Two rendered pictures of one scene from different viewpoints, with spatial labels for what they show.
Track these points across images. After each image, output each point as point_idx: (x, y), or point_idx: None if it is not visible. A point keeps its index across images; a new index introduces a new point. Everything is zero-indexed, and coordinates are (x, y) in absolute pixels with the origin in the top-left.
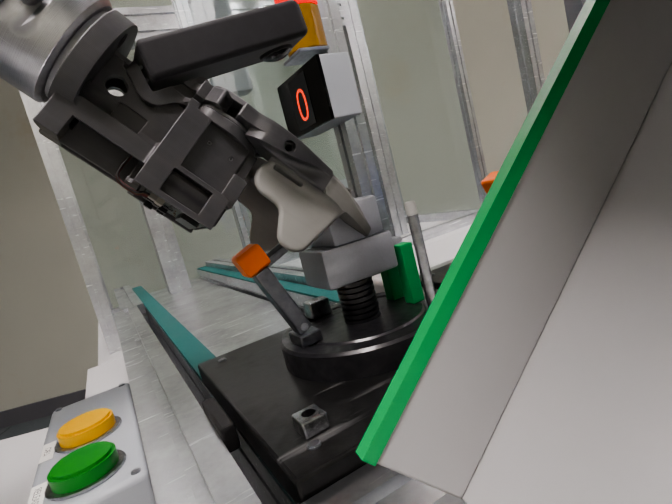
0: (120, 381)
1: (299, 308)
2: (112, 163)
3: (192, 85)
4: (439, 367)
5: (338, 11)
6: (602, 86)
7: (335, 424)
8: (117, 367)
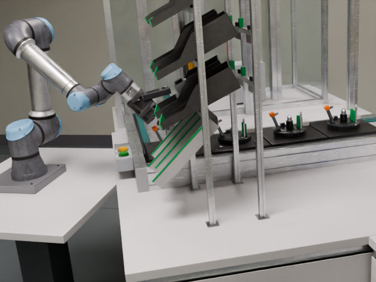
0: (123, 140)
1: (161, 138)
2: (136, 110)
3: (149, 100)
4: (158, 149)
5: None
6: (179, 129)
7: None
8: (122, 135)
